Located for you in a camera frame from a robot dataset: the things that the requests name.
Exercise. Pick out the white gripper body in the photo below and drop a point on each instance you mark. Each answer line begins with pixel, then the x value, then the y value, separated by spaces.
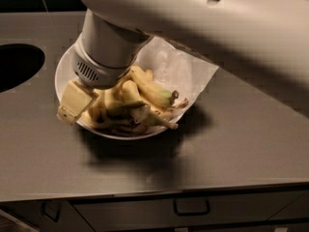
pixel 97 72

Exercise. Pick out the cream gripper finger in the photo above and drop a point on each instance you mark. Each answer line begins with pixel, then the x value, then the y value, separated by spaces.
pixel 75 100

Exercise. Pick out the large yellow banana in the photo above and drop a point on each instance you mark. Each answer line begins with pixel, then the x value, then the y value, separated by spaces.
pixel 97 110

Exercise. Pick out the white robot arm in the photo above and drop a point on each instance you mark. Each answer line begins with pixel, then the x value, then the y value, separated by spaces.
pixel 263 42

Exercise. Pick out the white bowl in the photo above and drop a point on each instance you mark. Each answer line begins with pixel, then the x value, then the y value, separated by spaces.
pixel 64 74

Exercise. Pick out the yellow banana middle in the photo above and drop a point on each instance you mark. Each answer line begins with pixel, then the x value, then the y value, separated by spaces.
pixel 114 103

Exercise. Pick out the yellow banana bottom left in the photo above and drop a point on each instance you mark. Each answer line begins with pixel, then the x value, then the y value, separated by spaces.
pixel 104 122

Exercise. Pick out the brown overripe banana bottom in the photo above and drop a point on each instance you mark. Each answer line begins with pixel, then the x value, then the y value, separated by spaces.
pixel 129 131

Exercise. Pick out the yellow banana upper right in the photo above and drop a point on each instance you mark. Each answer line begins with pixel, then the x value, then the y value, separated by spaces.
pixel 155 93

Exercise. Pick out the yellow banana centre right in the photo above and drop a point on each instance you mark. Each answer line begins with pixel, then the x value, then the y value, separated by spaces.
pixel 144 114

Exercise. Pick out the white paper liner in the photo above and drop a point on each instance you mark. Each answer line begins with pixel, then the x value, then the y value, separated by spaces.
pixel 176 71

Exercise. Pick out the grey cabinet door left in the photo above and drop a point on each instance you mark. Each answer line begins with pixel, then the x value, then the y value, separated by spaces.
pixel 30 212

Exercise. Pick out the grey drawer front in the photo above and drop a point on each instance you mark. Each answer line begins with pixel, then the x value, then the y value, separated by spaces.
pixel 117 215

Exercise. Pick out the black cabinet handle left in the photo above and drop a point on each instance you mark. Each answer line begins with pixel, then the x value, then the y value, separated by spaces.
pixel 51 210

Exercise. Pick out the black drawer handle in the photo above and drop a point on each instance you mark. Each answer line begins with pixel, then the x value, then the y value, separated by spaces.
pixel 191 207

